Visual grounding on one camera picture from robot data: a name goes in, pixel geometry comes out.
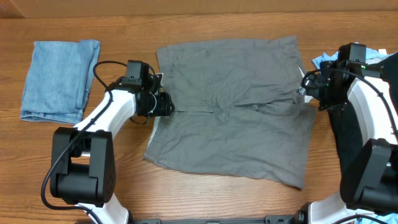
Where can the folded blue denim jeans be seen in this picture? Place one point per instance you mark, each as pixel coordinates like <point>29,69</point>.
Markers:
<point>58,83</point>

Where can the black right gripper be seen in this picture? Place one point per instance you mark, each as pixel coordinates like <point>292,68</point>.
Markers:
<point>316,80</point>

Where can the black garment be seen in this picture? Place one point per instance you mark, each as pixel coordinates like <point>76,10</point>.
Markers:
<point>344,121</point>

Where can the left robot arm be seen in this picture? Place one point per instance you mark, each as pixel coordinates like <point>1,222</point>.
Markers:
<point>83,171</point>

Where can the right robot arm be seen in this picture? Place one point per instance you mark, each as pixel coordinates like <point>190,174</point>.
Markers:
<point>358,98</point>

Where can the light blue garment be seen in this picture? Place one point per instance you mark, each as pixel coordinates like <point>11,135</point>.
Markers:
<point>329,57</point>

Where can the grey shorts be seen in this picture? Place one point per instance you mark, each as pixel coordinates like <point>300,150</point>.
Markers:
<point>237,110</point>

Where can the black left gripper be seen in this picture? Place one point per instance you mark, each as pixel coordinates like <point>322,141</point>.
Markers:
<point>164,107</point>

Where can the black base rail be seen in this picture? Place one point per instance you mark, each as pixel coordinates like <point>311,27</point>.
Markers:
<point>268,219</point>

